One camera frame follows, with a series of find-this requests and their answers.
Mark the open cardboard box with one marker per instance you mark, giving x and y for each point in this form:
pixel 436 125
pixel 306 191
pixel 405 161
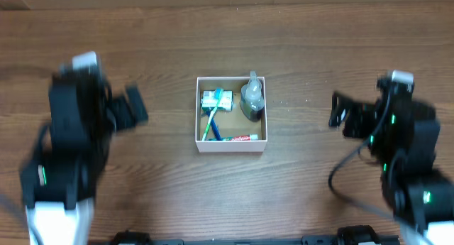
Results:
pixel 231 123

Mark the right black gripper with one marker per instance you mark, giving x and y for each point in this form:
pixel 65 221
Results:
pixel 357 118

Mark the clear bottle with dark liquid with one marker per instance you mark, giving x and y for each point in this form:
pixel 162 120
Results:
pixel 252 101

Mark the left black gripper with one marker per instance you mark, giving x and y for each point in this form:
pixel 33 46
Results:
pixel 118 113

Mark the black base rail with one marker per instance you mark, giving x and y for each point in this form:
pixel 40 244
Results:
pixel 352 235

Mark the green white toothbrush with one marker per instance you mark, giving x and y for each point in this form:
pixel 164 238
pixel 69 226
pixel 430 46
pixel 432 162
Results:
pixel 218 96

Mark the blue disposable razor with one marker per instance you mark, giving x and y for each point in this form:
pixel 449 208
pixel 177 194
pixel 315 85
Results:
pixel 215 130

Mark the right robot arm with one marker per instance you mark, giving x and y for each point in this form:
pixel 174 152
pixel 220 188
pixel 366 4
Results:
pixel 401 134

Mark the white teal toothpaste tube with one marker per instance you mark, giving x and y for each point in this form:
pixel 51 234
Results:
pixel 249 137

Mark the green white packet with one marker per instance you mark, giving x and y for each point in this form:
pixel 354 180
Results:
pixel 209 101

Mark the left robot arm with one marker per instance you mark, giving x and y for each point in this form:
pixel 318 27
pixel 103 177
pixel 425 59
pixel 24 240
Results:
pixel 59 182

